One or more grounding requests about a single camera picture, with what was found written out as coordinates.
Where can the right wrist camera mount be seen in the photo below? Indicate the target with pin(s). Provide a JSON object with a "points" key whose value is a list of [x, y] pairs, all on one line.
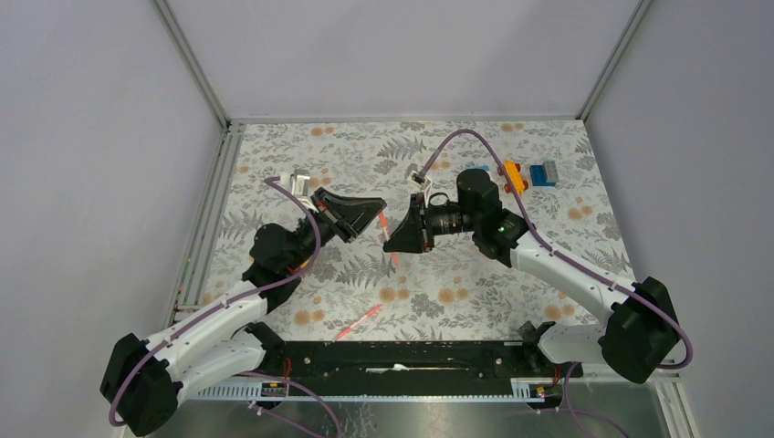
{"points": [[422, 184]]}

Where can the blue grey toy block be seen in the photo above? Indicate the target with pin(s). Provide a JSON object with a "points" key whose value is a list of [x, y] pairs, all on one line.
{"points": [[545, 174]]}

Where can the white slotted cable duct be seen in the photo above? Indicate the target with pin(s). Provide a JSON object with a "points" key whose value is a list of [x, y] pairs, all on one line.
{"points": [[508, 390]]}

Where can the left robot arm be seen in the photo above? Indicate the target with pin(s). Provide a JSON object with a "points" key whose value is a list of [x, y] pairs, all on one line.
{"points": [[147, 379]]}

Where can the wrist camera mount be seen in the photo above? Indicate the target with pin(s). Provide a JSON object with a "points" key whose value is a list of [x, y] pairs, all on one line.
{"points": [[422, 184], [298, 184]]}

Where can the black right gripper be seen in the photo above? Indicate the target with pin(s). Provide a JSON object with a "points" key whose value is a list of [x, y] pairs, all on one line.
{"points": [[414, 234]]}

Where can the floral patterned table mat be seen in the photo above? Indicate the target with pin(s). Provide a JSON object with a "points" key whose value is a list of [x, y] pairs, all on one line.
{"points": [[453, 292]]}

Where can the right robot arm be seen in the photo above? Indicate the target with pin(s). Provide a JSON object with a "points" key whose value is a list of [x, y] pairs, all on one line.
{"points": [[636, 324]]}

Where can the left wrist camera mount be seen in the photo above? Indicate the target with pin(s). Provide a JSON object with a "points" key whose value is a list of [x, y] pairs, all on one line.
{"points": [[298, 184]]}

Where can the red gel pen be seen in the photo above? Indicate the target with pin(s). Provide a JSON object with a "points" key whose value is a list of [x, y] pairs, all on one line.
{"points": [[386, 234]]}

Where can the orange toy car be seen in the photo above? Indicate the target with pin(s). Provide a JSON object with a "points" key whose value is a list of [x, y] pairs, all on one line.
{"points": [[511, 170]]}

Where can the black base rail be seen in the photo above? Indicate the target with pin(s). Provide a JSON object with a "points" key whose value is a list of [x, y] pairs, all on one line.
{"points": [[406, 365]]}

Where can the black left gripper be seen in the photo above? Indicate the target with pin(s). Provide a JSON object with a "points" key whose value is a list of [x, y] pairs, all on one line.
{"points": [[347, 217]]}

